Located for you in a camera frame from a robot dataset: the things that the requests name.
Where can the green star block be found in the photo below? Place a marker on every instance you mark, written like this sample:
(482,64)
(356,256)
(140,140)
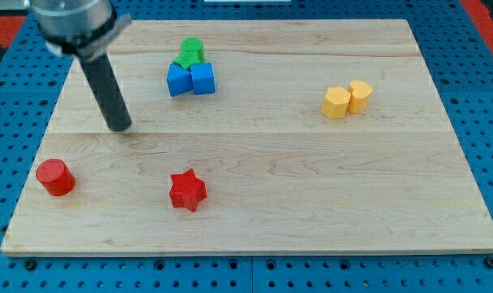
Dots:
(186,59)

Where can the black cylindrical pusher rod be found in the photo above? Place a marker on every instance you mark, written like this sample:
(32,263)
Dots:
(106,91)

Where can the red cylinder block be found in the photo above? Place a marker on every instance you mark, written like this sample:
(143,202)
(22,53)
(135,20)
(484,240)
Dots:
(55,177)

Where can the yellow hexagon block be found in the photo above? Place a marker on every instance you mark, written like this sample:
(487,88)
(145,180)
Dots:
(336,102)

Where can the yellow heart block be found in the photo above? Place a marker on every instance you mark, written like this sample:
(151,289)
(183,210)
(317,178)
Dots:
(360,92)

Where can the red star block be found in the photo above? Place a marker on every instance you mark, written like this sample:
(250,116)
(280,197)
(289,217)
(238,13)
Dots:
(187,190)

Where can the green cylinder block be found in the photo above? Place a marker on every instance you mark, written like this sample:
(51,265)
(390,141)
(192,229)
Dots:
(193,45)

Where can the blue cube block left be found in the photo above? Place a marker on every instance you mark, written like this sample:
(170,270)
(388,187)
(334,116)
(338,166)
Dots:
(179,80)

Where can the wooden board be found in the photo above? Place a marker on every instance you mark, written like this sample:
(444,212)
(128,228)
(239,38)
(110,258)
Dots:
(282,179)

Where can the blue cube block right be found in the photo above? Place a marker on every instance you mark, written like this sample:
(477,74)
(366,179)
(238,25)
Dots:
(203,78)

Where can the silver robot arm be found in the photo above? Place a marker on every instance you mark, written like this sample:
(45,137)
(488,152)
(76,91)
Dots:
(85,29)

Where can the blue cube block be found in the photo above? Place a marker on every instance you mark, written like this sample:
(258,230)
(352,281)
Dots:
(179,80)
(203,78)

